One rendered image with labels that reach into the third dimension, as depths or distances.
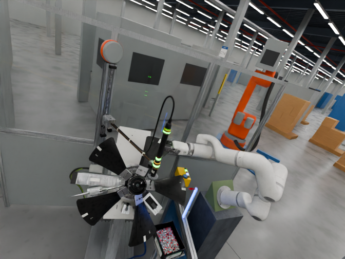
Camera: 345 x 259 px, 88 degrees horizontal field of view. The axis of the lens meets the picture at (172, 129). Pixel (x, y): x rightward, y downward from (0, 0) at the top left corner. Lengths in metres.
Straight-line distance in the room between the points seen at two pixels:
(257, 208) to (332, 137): 8.77
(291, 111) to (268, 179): 7.93
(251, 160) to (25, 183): 2.18
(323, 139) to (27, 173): 9.93
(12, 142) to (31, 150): 0.16
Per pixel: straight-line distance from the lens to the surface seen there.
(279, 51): 4.83
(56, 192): 2.46
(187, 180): 1.62
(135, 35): 1.60
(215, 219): 1.66
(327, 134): 10.07
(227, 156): 1.06
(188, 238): 1.53
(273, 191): 1.07
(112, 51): 1.46
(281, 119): 9.05
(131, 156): 1.47
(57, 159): 2.14
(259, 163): 1.01
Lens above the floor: 2.06
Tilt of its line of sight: 25 degrees down
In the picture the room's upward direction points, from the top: 18 degrees clockwise
